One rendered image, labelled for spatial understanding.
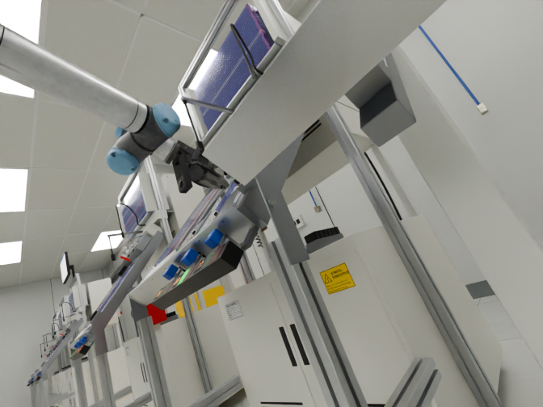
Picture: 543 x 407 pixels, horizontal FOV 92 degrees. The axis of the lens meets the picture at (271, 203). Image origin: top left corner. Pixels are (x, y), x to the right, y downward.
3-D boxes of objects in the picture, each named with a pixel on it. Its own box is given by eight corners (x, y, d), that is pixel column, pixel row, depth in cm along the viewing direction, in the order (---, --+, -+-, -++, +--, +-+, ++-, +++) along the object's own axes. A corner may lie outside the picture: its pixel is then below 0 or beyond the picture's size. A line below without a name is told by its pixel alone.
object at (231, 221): (261, 229, 50) (231, 206, 48) (146, 305, 91) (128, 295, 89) (263, 224, 50) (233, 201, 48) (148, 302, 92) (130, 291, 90)
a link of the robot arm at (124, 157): (122, 139, 62) (137, 118, 70) (96, 164, 67) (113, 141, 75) (150, 161, 67) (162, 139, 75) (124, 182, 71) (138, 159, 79)
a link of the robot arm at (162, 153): (157, 145, 76) (148, 161, 81) (172, 153, 78) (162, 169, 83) (166, 130, 81) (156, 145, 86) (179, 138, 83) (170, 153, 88)
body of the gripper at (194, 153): (213, 155, 89) (179, 135, 84) (208, 173, 84) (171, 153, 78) (203, 167, 94) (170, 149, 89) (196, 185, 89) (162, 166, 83)
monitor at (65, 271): (67, 276, 410) (64, 251, 422) (62, 286, 447) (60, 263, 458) (78, 274, 420) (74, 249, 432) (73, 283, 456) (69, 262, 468)
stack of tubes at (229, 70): (271, 48, 101) (247, 1, 109) (208, 132, 133) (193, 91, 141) (292, 59, 110) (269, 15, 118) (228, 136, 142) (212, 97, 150)
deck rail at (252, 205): (267, 224, 48) (242, 203, 47) (261, 229, 50) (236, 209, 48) (319, 95, 100) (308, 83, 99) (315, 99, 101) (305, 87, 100)
